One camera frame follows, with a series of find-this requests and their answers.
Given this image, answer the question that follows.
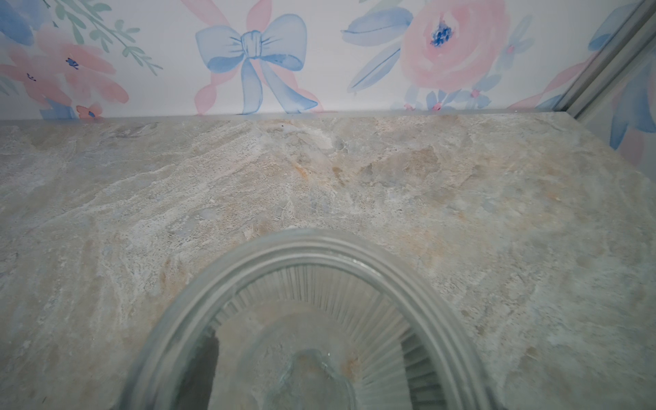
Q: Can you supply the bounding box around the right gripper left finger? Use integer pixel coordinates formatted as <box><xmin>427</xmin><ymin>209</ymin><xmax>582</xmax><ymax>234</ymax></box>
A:
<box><xmin>173</xmin><ymin>332</ymin><xmax>220</xmax><ymax>410</ymax></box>

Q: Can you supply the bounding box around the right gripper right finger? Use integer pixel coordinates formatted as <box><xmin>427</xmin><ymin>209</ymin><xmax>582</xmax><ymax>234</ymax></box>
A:
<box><xmin>401</xmin><ymin>332</ymin><xmax>446</xmax><ymax>410</ymax></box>

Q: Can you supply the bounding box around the green lid jar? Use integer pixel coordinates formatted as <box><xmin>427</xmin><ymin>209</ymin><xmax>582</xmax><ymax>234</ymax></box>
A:
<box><xmin>117</xmin><ymin>229</ymin><xmax>500</xmax><ymax>409</ymax></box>

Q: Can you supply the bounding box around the right aluminium corner post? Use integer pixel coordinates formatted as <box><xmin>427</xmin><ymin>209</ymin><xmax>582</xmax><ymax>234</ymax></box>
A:
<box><xmin>553</xmin><ymin>1</ymin><xmax>655</xmax><ymax>120</ymax></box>

